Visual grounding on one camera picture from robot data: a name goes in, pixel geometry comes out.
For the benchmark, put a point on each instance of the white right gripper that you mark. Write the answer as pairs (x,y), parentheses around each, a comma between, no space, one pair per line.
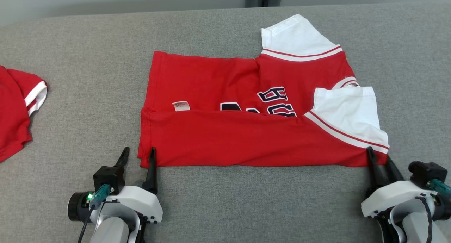
(394,197)

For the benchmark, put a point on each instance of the red jersey with white sleeves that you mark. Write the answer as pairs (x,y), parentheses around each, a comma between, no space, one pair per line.
(225,137)

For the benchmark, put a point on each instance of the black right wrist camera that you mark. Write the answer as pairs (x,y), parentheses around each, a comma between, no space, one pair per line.
(426,172)

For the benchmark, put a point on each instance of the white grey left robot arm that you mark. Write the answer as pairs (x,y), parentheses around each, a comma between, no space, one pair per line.
(112,229)

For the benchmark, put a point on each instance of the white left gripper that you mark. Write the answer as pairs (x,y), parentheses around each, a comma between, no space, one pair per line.
(139,200)

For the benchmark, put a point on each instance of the red shorts with white stripes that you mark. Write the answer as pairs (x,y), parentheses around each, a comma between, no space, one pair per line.
(14,112)

